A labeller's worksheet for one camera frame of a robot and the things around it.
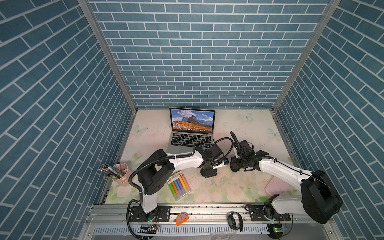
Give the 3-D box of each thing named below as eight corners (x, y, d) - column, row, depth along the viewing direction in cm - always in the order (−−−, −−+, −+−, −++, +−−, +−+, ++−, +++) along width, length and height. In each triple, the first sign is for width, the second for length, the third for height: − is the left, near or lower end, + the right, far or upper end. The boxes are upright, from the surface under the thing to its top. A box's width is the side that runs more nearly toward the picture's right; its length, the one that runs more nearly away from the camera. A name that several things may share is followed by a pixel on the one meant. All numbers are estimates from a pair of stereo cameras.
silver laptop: (169, 153, 97) (164, 136, 82) (173, 125, 112) (170, 107, 97) (214, 153, 97) (217, 136, 83) (212, 126, 113) (214, 107, 98)
